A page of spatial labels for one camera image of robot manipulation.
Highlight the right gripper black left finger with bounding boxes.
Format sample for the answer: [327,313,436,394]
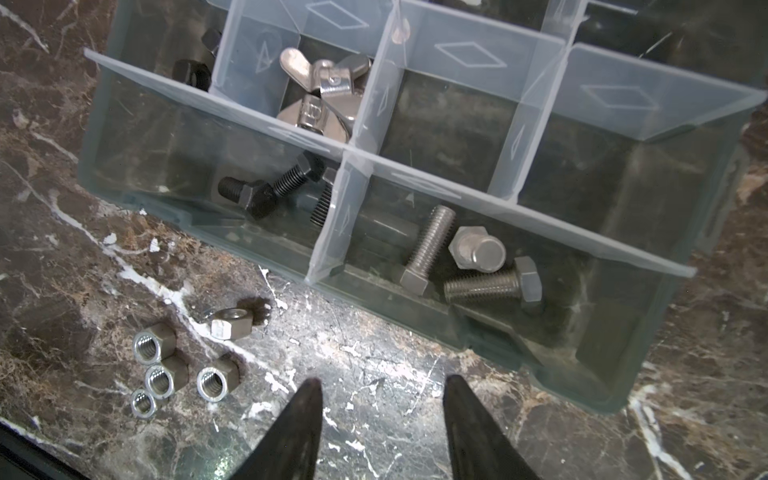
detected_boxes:
[230,377,323,480]

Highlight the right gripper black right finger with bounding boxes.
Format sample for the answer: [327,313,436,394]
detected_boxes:
[443,375,537,479]

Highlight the small silver hex nut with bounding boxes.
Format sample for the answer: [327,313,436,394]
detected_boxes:
[130,388,158,419]

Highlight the silver hex bolt lower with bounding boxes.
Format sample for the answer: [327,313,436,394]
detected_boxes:
[444,256,543,304]

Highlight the silver hex bolt upright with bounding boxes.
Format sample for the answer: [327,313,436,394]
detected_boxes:
[448,226,507,273]

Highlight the black hex bolt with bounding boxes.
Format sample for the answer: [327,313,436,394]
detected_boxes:
[273,152,326,198]
[217,177,278,220]
[310,167,336,228]

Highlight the clear plastic compartment organizer box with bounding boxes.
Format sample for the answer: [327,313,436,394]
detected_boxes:
[78,1,767,413]

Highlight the silver wing nut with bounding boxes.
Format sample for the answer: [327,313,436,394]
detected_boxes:
[279,48,372,96]
[277,94,351,143]

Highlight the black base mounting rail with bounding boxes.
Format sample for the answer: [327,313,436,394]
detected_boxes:
[1,425,87,480]

